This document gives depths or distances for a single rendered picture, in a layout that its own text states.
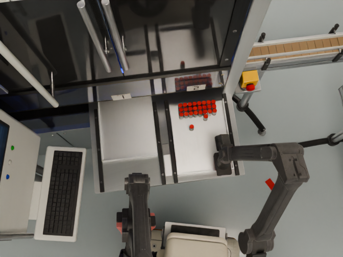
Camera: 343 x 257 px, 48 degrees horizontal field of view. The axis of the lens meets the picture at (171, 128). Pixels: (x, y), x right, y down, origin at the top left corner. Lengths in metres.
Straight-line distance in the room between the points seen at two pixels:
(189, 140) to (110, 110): 0.41
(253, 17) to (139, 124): 0.83
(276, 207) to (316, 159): 1.64
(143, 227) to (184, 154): 0.72
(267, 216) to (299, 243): 1.49
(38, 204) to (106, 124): 0.50
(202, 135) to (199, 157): 0.11
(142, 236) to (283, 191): 0.43
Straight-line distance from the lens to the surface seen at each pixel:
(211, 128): 1.84
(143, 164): 1.81
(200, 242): 1.33
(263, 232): 1.35
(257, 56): 1.91
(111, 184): 1.82
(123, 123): 1.86
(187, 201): 2.67
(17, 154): 1.78
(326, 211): 2.84
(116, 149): 1.84
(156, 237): 2.38
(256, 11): 1.25
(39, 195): 1.98
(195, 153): 1.81
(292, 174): 1.16
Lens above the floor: 2.66
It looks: 75 degrees down
